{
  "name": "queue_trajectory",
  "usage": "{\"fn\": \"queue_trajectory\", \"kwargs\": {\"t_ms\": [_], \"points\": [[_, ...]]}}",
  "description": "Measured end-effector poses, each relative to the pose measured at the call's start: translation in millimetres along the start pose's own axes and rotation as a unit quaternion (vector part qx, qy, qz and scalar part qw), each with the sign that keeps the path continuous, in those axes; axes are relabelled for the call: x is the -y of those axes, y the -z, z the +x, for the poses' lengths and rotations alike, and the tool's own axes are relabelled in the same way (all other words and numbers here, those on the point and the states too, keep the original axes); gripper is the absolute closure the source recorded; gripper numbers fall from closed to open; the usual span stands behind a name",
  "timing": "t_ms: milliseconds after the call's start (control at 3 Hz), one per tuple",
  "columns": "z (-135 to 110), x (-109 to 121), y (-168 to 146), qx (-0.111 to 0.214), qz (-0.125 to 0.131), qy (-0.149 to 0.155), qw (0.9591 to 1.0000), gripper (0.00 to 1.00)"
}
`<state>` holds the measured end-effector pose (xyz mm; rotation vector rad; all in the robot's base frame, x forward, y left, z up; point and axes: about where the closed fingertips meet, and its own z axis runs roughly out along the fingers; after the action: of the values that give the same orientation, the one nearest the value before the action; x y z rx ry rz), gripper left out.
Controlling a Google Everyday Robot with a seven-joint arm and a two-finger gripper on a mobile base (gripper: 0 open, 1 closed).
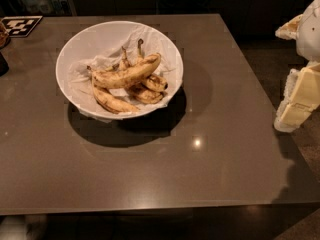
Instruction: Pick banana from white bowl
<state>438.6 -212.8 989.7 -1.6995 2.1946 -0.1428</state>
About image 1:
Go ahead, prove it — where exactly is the dark object at left edge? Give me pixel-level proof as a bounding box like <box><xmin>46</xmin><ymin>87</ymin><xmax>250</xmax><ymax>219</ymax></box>
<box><xmin>0</xmin><ymin>52</ymin><xmax>9</xmax><ymax>76</ymax></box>

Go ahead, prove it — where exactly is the lower left banana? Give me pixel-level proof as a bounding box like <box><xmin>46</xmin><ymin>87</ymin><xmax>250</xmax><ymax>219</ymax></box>
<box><xmin>92</xmin><ymin>84</ymin><xmax>139</xmax><ymax>114</ymax></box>

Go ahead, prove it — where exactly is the white bowl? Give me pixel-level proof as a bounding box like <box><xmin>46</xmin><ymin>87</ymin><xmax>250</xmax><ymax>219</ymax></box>
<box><xmin>55</xmin><ymin>20</ymin><xmax>185</xmax><ymax>121</ymax></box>

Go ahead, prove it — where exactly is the lower right spotted banana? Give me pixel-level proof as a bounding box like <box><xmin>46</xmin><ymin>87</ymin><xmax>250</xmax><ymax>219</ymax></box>
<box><xmin>119</xmin><ymin>47</ymin><xmax>164</xmax><ymax>104</ymax></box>

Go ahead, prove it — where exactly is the spotted banana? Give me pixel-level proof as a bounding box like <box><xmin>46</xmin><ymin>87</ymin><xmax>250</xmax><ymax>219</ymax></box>
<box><xmin>136</xmin><ymin>39</ymin><xmax>168</xmax><ymax>92</ymax></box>
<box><xmin>119</xmin><ymin>47</ymin><xmax>164</xmax><ymax>104</ymax></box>

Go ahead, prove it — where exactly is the black white fiducial marker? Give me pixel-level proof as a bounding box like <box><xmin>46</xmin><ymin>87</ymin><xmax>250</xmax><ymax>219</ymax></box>
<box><xmin>1</xmin><ymin>16</ymin><xmax>42</xmax><ymax>37</ymax></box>

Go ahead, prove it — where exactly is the long top banana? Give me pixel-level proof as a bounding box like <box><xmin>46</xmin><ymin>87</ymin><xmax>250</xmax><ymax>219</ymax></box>
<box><xmin>91</xmin><ymin>53</ymin><xmax>161</xmax><ymax>89</ymax></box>

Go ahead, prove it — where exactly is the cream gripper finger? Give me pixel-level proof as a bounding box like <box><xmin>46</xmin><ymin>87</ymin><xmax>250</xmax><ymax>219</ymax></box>
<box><xmin>274</xmin><ymin>63</ymin><xmax>320</xmax><ymax>133</ymax></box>

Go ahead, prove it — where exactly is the white paper towel liner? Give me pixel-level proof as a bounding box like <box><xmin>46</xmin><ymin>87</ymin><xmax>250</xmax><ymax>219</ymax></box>
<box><xmin>68</xmin><ymin>24</ymin><xmax>184</xmax><ymax>116</ymax></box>

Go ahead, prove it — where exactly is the brown object at left edge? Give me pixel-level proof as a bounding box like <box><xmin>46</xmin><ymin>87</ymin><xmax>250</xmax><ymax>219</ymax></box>
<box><xmin>0</xmin><ymin>22</ymin><xmax>10</xmax><ymax>49</ymax></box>

